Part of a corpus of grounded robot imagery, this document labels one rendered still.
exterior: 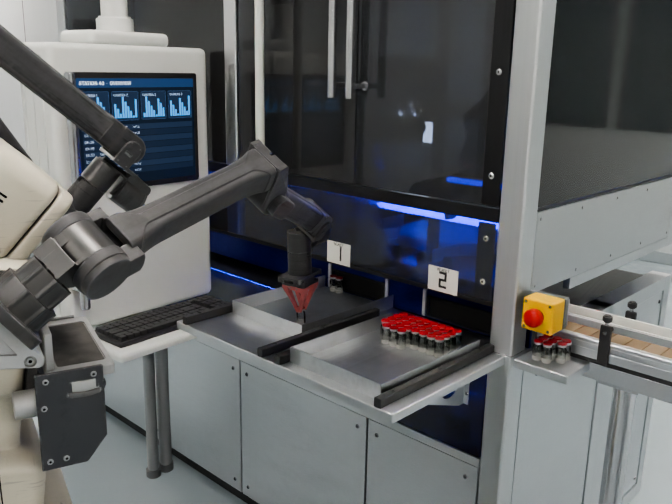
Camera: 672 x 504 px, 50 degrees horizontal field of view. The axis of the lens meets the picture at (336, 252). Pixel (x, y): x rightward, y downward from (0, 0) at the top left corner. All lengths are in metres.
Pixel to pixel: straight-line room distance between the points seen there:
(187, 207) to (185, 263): 1.11
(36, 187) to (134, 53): 0.97
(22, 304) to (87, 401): 0.26
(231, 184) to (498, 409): 0.87
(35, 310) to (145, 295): 1.15
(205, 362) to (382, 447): 0.79
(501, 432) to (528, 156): 0.64
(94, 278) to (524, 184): 0.92
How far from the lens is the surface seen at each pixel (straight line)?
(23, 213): 1.13
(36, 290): 1.01
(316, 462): 2.22
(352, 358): 1.59
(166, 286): 2.18
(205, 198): 1.13
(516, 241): 1.58
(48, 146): 1.95
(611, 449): 1.80
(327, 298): 1.98
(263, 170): 1.20
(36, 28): 6.41
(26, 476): 1.26
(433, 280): 1.73
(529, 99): 1.55
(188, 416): 2.71
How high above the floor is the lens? 1.50
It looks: 14 degrees down
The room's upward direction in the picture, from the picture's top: 1 degrees clockwise
